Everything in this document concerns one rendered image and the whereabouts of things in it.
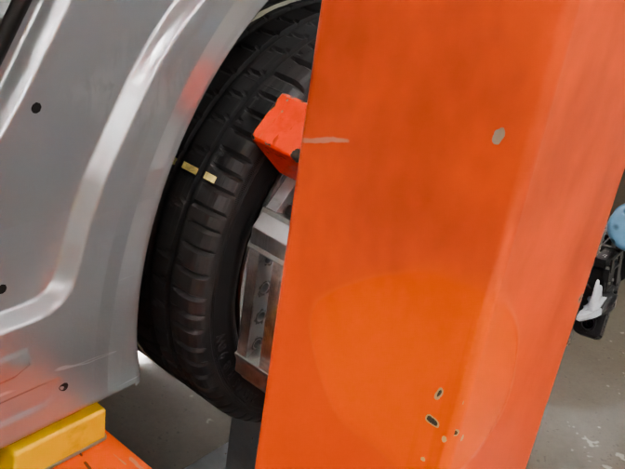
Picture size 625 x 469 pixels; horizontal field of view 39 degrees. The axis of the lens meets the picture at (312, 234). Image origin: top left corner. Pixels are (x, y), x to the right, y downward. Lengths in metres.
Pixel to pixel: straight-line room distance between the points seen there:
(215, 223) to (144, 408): 1.26
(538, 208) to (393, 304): 0.11
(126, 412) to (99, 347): 1.22
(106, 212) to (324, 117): 0.48
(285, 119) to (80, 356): 0.37
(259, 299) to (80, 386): 0.25
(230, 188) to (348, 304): 0.53
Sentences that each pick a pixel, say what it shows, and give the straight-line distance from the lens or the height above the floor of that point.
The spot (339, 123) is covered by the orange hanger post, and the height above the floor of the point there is 1.28.
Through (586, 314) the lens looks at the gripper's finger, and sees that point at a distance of 1.40.
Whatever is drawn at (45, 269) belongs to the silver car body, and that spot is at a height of 0.95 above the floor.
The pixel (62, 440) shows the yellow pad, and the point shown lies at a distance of 1.15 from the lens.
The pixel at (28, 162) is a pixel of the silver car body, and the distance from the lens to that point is 0.95.
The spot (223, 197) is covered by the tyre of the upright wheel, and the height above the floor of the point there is 0.99.
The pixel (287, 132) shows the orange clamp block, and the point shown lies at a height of 1.10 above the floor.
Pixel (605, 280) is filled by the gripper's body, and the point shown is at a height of 0.83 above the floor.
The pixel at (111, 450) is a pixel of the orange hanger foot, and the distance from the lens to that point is 1.19.
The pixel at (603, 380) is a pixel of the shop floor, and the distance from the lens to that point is 2.80.
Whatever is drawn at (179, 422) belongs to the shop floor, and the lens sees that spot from 2.28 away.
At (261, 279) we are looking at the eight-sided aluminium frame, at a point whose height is 0.89.
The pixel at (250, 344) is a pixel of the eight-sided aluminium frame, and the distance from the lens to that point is 1.19.
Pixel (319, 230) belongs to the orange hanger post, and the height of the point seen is 1.21.
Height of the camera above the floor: 1.47
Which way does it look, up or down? 27 degrees down
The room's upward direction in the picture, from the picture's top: 9 degrees clockwise
